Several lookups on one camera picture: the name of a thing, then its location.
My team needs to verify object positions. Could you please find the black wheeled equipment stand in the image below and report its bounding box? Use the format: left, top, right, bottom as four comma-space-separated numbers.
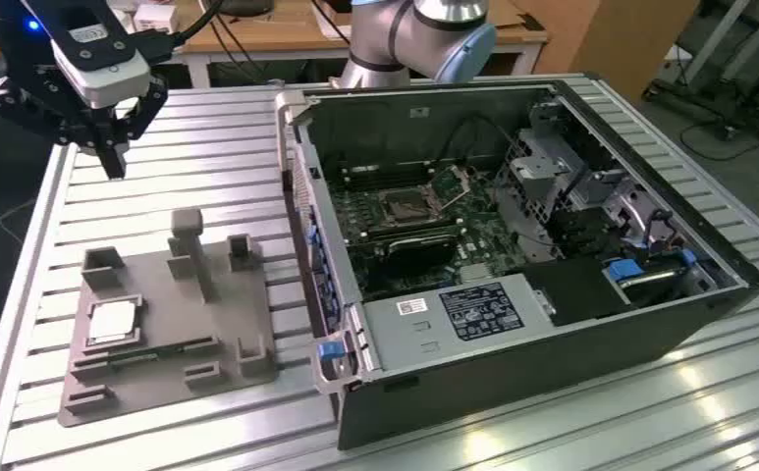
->
640, 0, 759, 143

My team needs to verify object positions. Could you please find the black RAM slot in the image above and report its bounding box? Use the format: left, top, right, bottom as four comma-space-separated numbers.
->
354, 234, 461, 246
342, 174, 434, 185
340, 168, 433, 180
362, 228, 459, 240
360, 223, 458, 236
343, 179, 435, 190
359, 218, 457, 231

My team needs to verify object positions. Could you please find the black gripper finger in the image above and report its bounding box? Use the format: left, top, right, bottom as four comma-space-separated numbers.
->
109, 73, 171, 181
0, 66, 124, 181

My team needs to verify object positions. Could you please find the green RAM stick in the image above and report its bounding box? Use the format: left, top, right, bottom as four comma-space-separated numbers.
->
107, 344, 187, 367

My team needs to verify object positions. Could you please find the green motherboard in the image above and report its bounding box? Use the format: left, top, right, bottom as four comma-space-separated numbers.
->
323, 159, 530, 303

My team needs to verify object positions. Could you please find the grey metal drive cage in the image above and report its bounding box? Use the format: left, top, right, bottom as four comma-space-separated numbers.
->
490, 92, 658, 259

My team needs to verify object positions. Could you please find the small silver chipset heatsink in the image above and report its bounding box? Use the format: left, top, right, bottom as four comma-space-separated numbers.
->
461, 263, 509, 285

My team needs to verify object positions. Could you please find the plain white box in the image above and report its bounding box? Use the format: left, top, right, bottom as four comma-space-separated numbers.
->
132, 4, 180, 31

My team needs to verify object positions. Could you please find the grey parts rack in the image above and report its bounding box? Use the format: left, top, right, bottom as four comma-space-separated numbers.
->
55, 208, 282, 429

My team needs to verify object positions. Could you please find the hard disk in blue carrier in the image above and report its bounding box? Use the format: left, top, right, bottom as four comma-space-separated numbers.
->
602, 247, 705, 306

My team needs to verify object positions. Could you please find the black wire in case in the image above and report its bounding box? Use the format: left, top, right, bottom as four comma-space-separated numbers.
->
434, 113, 513, 163

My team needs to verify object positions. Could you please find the brown wooden cabinet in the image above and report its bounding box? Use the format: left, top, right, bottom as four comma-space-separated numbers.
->
531, 0, 705, 92

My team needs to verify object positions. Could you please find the metal socket cover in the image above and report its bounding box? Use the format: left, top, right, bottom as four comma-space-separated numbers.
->
425, 164, 478, 211

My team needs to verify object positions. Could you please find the black plastic cover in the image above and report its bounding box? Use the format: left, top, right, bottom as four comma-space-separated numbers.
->
519, 255, 636, 329

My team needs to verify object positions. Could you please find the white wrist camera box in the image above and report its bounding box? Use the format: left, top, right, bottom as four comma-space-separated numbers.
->
52, 47, 152, 110

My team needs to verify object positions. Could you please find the black camera mounting bracket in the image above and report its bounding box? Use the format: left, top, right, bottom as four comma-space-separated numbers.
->
21, 0, 139, 75

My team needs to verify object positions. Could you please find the CPU socket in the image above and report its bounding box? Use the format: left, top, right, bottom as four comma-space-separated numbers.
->
378, 188, 447, 223

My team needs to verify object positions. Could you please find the black open PC case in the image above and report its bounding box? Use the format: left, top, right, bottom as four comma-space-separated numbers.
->
272, 80, 759, 451

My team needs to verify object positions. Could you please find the silver CPU green edge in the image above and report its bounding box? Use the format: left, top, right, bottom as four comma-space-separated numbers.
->
87, 299, 148, 344

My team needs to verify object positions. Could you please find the grey power supply unit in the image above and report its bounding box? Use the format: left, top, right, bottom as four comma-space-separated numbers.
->
362, 273, 561, 370

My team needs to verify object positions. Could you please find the black graphics card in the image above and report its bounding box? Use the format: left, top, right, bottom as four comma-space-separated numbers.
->
364, 235, 459, 290

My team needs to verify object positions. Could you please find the black wire bundle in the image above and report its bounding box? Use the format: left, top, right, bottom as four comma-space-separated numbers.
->
637, 208, 685, 256

